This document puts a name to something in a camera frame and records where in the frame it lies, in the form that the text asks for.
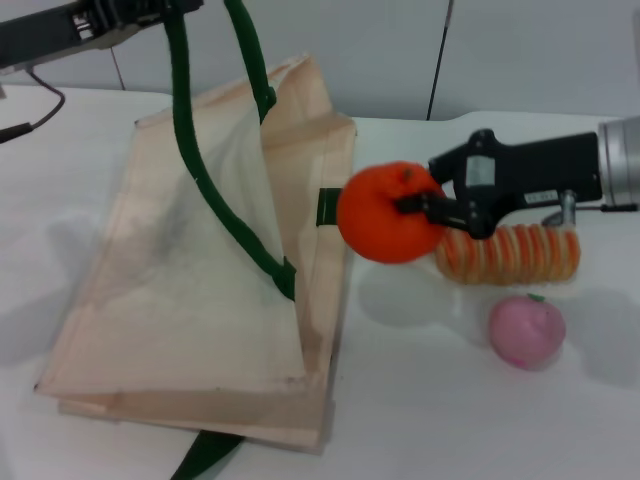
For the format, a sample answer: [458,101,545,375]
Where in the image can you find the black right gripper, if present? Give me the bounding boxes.
[394,128,602,241]

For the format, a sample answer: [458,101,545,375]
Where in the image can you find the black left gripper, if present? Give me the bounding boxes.
[0,0,207,69]

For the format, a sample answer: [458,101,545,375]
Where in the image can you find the orange toy fruit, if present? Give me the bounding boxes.
[337,160,447,264]

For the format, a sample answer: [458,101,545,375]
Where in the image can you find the pink toy peach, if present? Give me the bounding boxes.
[487,293,567,372]

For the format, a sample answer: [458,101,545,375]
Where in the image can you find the cream canvas handbag green handles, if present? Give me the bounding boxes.
[33,0,359,480]

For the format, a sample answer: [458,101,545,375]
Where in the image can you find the orange striped bread roll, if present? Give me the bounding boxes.
[433,223,582,287]

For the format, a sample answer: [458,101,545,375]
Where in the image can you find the thin black background rod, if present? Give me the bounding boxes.
[425,0,456,122]

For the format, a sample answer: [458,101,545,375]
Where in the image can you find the left arm cable with plug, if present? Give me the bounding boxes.
[0,69,67,145]

